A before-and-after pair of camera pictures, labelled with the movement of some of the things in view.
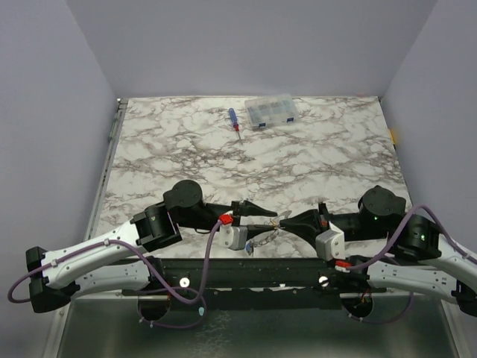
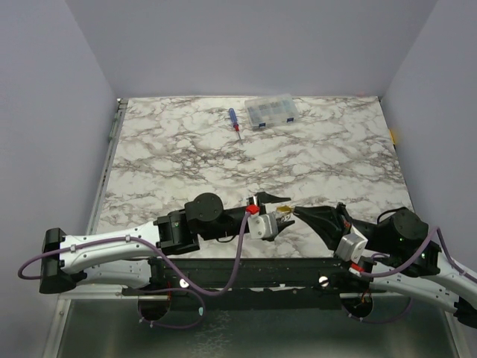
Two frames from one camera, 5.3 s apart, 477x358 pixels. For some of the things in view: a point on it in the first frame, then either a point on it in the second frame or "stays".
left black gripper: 247,209 to 263,198
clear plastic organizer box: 270,111 stays
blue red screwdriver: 234,120 stays
